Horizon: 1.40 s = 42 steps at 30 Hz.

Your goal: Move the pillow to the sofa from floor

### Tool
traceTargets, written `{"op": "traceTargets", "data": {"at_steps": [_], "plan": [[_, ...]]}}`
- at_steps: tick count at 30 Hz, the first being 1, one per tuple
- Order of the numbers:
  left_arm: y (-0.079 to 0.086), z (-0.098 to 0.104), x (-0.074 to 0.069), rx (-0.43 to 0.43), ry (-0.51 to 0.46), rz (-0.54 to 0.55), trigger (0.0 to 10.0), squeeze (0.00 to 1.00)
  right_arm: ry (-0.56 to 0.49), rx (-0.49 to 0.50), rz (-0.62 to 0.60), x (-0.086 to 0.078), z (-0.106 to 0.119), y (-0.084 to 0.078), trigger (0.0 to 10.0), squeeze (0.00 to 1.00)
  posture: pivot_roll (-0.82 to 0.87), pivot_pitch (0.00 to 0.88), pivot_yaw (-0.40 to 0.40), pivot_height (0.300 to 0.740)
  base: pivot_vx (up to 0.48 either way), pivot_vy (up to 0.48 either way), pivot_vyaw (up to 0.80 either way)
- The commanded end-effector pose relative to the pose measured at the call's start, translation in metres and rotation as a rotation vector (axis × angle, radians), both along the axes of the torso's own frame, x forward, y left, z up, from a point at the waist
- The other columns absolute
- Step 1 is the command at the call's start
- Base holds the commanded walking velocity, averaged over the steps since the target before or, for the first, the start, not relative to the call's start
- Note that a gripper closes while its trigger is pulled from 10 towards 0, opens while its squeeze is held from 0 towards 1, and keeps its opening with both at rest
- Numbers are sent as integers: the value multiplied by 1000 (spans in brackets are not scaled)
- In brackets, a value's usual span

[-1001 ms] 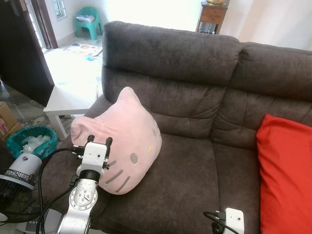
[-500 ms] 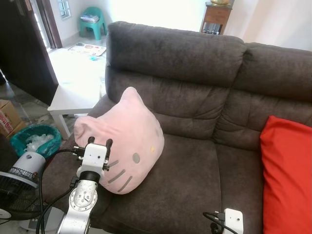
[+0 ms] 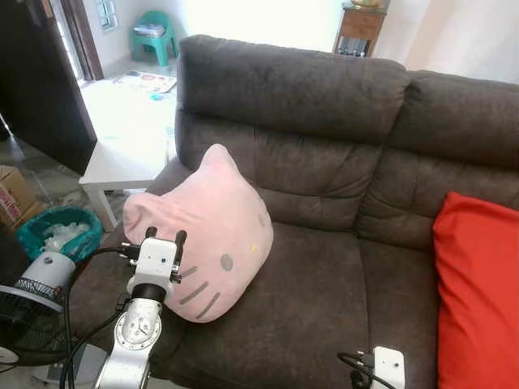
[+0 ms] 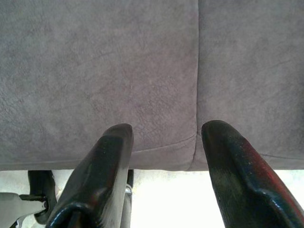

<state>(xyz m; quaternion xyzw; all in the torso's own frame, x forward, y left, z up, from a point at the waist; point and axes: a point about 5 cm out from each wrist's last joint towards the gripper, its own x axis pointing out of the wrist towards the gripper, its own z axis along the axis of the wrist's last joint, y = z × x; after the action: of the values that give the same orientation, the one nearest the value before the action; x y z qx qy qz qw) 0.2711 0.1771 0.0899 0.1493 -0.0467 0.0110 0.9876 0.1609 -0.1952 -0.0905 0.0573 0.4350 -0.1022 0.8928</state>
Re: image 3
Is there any brown wooden side cabinet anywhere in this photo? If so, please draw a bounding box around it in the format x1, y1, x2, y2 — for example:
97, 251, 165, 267
333, 0, 388, 58

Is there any dark brown fabric sofa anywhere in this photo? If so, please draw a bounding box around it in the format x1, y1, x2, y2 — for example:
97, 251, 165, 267
69, 34, 519, 389

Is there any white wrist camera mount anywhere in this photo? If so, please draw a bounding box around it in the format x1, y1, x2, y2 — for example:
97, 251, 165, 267
134, 237, 182, 284
371, 346, 405, 389

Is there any red square pillow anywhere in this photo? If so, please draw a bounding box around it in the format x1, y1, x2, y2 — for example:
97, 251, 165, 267
431, 191, 519, 389

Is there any pink cat face pillow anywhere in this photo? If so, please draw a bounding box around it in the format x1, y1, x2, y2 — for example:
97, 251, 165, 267
122, 143, 275, 324

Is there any golden bowl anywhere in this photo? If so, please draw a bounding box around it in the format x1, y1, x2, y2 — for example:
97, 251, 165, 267
349, 0, 387, 11

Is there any window with grille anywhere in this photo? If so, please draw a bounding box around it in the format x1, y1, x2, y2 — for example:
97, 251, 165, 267
95, 0, 118, 32

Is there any colourful floor mat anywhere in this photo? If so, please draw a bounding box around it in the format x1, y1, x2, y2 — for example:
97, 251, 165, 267
114, 71, 178, 94

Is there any brown cardboard box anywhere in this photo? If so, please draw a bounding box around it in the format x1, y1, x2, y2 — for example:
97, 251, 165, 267
0, 165, 41, 229

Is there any teal waste bin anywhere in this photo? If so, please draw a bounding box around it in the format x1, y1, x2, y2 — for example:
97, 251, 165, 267
16, 204, 104, 264

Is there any clear crumpled plastic bag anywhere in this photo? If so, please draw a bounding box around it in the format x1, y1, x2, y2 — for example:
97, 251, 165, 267
41, 217, 90, 252

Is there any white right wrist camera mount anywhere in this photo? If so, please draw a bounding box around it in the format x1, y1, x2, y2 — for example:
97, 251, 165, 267
371, 346, 405, 389

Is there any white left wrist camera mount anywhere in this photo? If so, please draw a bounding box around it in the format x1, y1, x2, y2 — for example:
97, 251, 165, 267
134, 237, 182, 284

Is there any brown wooden door frame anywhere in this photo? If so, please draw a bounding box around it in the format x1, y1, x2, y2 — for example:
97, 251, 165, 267
58, 0, 105, 82

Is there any black and white standing fan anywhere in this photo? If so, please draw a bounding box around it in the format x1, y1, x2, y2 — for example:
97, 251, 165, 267
0, 250, 110, 386

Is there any dark wooden cabinet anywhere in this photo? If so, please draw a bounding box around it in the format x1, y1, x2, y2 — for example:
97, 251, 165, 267
0, 0, 98, 175

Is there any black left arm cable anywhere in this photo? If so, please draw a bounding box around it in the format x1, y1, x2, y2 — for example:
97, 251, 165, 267
66, 310, 124, 389
61, 246, 135, 389

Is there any white low table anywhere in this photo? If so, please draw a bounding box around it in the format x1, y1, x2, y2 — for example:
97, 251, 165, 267
79, 134, 179, 233

